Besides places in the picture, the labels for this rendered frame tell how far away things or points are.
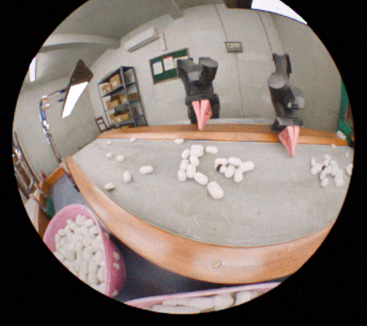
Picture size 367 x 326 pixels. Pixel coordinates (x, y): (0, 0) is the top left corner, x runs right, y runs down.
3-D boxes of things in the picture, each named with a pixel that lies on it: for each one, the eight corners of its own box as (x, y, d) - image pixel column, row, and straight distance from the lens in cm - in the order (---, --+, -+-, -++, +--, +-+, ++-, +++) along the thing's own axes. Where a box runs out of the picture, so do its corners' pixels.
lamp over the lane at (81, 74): (70, 113, 96) (67, 105, 97) (94, 77, 37) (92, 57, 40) (61, 118, 95) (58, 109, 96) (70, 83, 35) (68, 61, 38)
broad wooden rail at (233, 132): (113, 147, 114) (105, 130, 110) (329, 158, 98) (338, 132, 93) (104, 153, 110) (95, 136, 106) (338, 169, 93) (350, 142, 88)
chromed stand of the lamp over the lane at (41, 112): (92, 161, 78) (66, 97, 77) (103, 168, 60) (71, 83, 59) (72, 180, 78) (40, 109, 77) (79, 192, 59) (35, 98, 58)
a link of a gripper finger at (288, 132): (309, 153, 35) (302, 121, 38) (292, 153, 30) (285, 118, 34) (297, 158, 40) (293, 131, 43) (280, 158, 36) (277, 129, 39)
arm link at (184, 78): (202, 115, 60) (189, 64, 70) (191, 117, 59) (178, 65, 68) (199, 116, 66) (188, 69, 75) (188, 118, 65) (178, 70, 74)
